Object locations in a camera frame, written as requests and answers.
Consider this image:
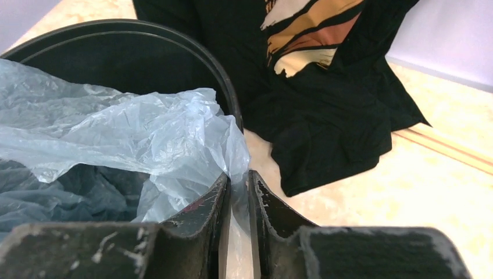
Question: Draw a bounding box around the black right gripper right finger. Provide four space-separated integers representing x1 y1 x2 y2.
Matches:
248 170 470 279

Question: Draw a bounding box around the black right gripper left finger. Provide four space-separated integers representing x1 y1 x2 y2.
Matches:
1 174 231 278

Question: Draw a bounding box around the black printed t-shirt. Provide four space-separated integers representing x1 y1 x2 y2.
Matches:
133 1 426 196

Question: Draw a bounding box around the light blue plastic trash bag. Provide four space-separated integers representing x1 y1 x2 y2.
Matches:
0 58 255 279

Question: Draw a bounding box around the black ribbed trash bin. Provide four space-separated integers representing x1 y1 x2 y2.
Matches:
3 19 242 127

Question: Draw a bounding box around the wooden clothes rack frame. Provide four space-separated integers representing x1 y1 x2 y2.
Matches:
394 123 492 175

